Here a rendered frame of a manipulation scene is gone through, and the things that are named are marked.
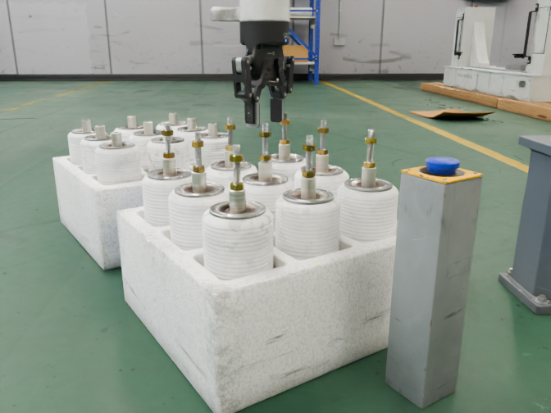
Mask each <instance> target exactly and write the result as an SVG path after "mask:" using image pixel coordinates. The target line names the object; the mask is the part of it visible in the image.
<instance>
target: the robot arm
mask: <svg viewBox="0 0 551 413"><path fill-rule="evenodd" d="M210 17H211V20H212V21H225V22H239V28H240V43H241V44H242V45H246V53H245V56H244V57H233V58H232V60H231V63H232V72H233V81H234V91H235V97H236V98H239V99H241V100H243V101H244V115H245V124H246V126H247V127H249V128H257V127H259V125H260V109H259V103H257V102H258V101H259V98H260V95H261V91H262V89H264V88H265V87H266V86H267V87H268V88H269V91H270V95H271V97H272V98H271V121H272V122H278V123H280V122H283V120H284V98H286V94H288V93H292V90H293V78H294V56H284V53H283V49H282V47H283V45H288V44H289V0H239V7H212V9H211V10H210ZM285 78H287V86H285V82H286V80H285ZM251 79H253V80H251ZM241 82H243V84H244V91H242V90H241ZM275 86H276V88H275ZM252 88H255V89H254V93H252Z"/></svg>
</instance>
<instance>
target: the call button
mask: <svg viewBox="0 0 551 413"><path fill-rule="evenodd" d="M459 165H460V161H459V160H457V159H455V158H451V157H429V158H427V159H426V166H427V167H429V168H428V171H429V172H431V173H435V174H442V175H450V174H454V173H455V170H456V169H458V168H459Z"/></svg>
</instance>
